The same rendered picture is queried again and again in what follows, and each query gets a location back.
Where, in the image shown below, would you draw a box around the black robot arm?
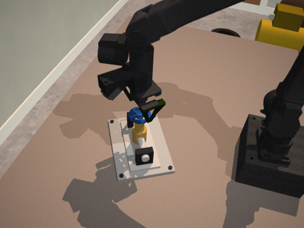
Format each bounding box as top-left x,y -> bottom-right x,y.
97,0 -> 304,165

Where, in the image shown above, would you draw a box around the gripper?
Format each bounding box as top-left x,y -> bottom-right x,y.
123,67 -> 166,123

